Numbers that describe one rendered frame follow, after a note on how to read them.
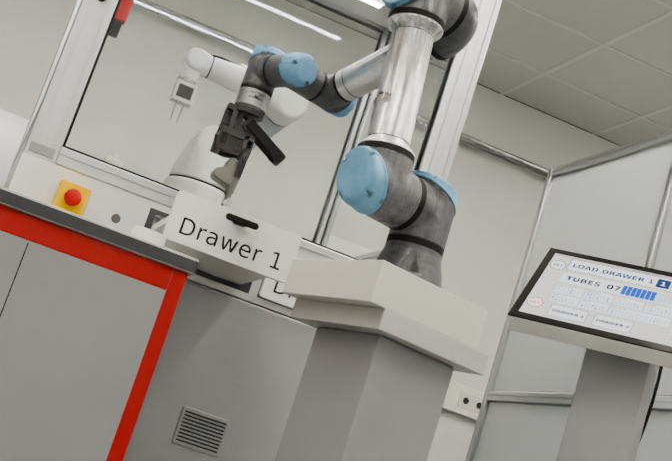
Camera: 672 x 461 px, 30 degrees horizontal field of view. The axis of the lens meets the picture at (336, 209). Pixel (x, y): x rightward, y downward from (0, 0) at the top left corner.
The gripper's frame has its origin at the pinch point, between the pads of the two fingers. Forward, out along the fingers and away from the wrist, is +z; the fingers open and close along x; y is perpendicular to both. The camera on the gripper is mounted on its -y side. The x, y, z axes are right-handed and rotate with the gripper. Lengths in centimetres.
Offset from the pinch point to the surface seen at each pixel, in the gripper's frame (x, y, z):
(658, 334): 13, -104, -2
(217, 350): -23.7, -12.8, 31.5
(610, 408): 2, -103, 16
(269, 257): 10.1, -11.2, 11.9
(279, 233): 10.1, -11.6, 6.1
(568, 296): -6, -88, -8
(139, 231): 25.8, 18.2, 18.7
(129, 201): -22.4, 19.0, 5.3
